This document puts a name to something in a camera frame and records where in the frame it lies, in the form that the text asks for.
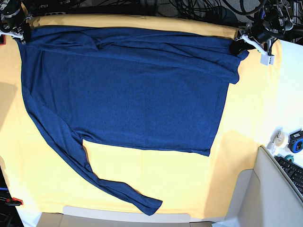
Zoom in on green tape roll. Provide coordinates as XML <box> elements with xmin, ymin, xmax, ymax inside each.
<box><xmin>285</xmin><ymin>155</ymin><xmax>294</xmax><ymax>162</ymax></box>

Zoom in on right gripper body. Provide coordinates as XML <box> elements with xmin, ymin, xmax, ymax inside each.
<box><xmin>0</xmin><ymin>13</ymin><xmax>32</xmax><ymax>39</ymax></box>

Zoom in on blue long-sleeve shirt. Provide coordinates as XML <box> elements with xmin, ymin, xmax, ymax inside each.
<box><xmin>18</xmin><ymin>26</ymin><xmax>249</xmax><ymax>216</ymax></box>

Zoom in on red clamp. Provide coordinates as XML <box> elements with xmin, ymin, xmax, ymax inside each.
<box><xmin>0</xmin><ymin>197</ymin><xmax>23</xmax><ymax>206</ymax></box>
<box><xmin>0</xmin><ymin>35</ymin><xmax>5</xmax><ymax>45</ymax></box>

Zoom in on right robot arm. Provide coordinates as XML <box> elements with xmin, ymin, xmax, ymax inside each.
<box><xmin>0</xmin><ymin>0</ymin><xmax>31</xmax><ymax>44</ymax></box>

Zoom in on red clamp lower left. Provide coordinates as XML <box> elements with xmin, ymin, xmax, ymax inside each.
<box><xmin>0</xmin><ymin>197</ymin><xmax>23</xmax><ymax>206</ymax></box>

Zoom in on white partition panel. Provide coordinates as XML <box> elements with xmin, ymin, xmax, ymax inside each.
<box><xmin>222</xmin><ymin>146</ymin><xmax>303</xmax><ymax>227</ymax></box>

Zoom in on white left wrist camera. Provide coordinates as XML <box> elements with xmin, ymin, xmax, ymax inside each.
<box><xmin>260</xmin><ymin>53</ymin><xmax>275</xmax><ymax>66</ymax></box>

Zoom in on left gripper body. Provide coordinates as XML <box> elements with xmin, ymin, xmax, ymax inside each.
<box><xmin>234</xmin><ymin>23</ymin><xmax>267</xmax><ymax>54</ymax></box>

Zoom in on black keyboard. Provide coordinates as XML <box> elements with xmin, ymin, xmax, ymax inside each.
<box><xmin>275</xmin><ymin>156</ymin><xmax>303</xmax><ymax>195</ymax></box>

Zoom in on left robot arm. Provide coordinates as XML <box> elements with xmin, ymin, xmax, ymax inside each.
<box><xmin>230</xmin><ymin>0</ymin><xmax>294</xmax><ymax>56</ymax></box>

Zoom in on blue tape measure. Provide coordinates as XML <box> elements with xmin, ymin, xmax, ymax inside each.
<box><xmin>288</xmin><ymin>130</ymin><xmax>303</xmax><ymax>153</ymax></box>

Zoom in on clear tape roll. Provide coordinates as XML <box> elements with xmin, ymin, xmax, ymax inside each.
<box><xmin>267</xmin><ymin>127</ymin><xmax>290</xmax><ymax>154</ymax></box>

